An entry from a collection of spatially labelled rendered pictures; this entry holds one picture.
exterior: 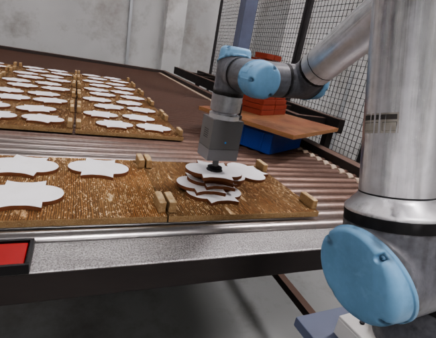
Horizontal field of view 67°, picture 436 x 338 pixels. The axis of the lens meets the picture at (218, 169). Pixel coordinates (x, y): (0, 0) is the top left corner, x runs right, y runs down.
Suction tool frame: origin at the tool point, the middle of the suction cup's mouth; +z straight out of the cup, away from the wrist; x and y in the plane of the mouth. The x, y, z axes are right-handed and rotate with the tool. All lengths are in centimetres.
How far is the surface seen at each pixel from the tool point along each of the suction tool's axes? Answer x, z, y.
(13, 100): -96, 4, 52
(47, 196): 2.7, 3.7, 38.8
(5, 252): 19.3, 5.5, 44.6
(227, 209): 11.0, 4.7, 0.5
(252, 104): -65, -10, -50
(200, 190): 4.0, 2.7, 5.1
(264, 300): -47, 98, -73
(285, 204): 9.9, 4.7, -17.8
